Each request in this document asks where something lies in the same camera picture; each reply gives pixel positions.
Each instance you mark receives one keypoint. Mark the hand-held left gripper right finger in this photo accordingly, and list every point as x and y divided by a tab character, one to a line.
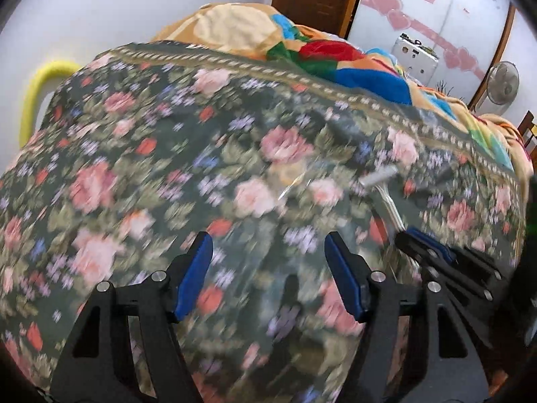
346	279

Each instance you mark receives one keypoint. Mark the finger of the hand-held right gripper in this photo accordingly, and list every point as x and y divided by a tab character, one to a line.
419	252
436	249

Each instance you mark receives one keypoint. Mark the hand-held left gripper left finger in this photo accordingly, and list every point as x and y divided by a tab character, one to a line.
194	277

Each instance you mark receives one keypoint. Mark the white earphones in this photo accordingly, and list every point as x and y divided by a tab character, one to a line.
379	176

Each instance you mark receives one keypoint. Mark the dark floral blanket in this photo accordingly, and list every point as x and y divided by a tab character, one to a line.
168	176

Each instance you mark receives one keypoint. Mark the clear plastic wrapper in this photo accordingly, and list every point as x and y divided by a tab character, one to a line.
291	178

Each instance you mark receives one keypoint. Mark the brown wooden chair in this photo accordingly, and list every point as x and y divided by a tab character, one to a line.
529	132

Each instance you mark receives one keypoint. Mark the standing electric fan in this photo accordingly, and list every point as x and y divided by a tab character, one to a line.
503	84

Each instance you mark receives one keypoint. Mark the white metal box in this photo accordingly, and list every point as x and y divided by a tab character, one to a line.
415	56

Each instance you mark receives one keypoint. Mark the colourful patchwork quilt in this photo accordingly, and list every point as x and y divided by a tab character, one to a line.
335	54

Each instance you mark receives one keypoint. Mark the white wardrobe with pink hearts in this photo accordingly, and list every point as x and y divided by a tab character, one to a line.
453	12

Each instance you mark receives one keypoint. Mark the yellow foam tube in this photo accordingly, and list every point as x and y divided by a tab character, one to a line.
37	92

